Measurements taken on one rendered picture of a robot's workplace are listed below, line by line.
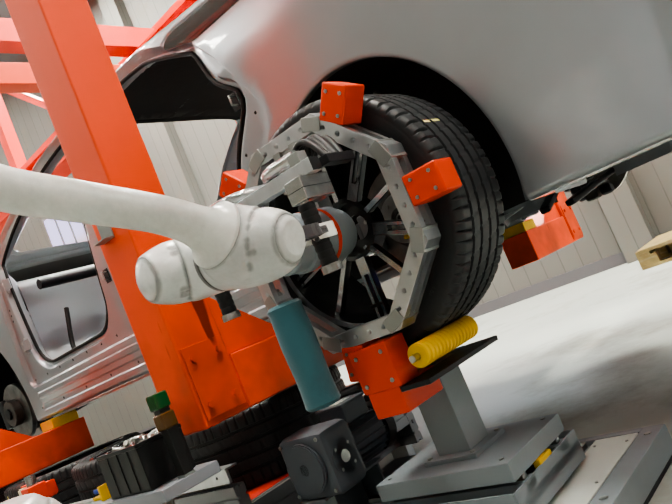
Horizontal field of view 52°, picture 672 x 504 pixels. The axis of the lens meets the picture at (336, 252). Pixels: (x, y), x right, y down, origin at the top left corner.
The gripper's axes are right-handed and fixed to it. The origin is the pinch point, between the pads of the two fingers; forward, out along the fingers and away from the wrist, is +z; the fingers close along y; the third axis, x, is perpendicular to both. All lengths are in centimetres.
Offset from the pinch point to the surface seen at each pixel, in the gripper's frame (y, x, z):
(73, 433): -257, -22, 64
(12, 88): -266, 177, 106
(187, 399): -68, -22, 4
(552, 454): 4, -67, 44
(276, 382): -64, -28, 32
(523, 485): 4, -66, 27
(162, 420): -58, -24, -11
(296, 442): -53, -44, 21
